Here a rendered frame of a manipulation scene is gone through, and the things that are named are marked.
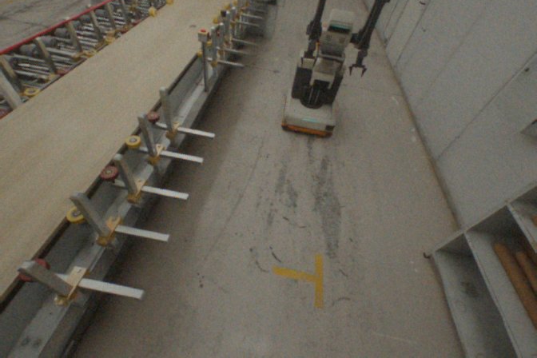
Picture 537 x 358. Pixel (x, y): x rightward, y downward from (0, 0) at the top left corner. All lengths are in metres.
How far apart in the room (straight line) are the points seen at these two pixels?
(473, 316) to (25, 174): 2.92
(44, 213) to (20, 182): 0.25
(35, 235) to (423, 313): 2.46
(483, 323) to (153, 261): 2.41
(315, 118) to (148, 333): 2.44
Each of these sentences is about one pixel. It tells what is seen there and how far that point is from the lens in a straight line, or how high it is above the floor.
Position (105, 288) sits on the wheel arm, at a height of 0.85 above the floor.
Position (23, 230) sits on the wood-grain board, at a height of 0.90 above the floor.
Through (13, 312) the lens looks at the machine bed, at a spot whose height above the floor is 0.75.
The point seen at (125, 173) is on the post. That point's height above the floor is 1.01.
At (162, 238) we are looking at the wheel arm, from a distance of 1.36.
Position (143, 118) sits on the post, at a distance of 1.43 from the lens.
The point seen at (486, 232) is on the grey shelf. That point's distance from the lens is 2.51.
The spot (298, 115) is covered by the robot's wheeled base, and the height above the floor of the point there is 0.27.
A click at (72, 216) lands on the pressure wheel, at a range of 1.47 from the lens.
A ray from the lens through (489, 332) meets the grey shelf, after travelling 2.62.
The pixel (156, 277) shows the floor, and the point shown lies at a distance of 2.19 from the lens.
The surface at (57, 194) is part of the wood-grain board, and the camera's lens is 1.58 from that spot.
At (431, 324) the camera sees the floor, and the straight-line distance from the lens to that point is 2.54.
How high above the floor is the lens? 2.03
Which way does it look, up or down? 46 degrees down
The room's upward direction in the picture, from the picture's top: 10 degrees clockwise
